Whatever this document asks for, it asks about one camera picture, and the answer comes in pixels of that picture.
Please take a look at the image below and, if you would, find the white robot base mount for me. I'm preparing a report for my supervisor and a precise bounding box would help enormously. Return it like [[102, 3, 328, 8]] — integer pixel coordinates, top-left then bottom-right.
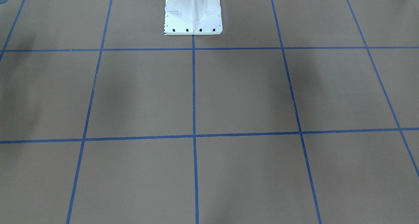
[[164, 0, 223, 35]]

